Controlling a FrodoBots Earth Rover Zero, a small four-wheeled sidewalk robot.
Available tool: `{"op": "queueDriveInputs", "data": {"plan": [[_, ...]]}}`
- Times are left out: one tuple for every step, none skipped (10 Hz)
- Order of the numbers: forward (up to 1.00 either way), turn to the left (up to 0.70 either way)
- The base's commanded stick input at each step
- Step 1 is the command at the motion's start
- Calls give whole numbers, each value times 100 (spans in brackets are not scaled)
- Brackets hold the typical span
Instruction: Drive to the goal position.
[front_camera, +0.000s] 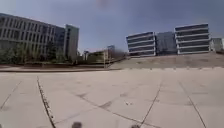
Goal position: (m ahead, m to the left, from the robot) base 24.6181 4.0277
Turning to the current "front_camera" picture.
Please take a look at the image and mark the low brown building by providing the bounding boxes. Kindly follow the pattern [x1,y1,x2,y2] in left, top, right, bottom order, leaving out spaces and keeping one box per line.
[82,44,118,64]

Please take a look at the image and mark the pale concrete slab plaza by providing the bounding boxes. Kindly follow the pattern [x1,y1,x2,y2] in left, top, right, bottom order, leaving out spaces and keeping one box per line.
[0,68,224,128]

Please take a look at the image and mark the wide grey steps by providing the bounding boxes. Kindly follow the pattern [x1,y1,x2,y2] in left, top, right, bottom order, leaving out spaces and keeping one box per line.
[108,51,224,71]

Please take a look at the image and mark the building with striped floors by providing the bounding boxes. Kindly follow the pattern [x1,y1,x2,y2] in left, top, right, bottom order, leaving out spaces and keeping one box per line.
[125,22,212,58]

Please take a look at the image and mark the large grey building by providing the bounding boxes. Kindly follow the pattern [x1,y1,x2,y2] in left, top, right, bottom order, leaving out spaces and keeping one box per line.
[0,12,80,63]

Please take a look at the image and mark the row of small trees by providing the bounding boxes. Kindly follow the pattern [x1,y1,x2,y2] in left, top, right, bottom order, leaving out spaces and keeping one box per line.
[0,41,79,66]

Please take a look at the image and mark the white low building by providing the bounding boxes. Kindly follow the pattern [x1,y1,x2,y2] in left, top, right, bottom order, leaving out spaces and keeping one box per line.
[209,37,224,53]

